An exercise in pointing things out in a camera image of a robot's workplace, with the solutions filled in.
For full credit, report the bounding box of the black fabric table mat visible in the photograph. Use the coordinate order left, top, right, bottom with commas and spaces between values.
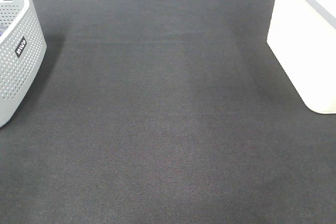
1, 0, 335, 223

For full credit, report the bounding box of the white plastic bin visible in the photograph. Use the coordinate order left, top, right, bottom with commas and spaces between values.
267, 0, 335, 114

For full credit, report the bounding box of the grey perforated laundry basket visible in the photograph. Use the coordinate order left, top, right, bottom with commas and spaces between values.
1, 0, 47, 126

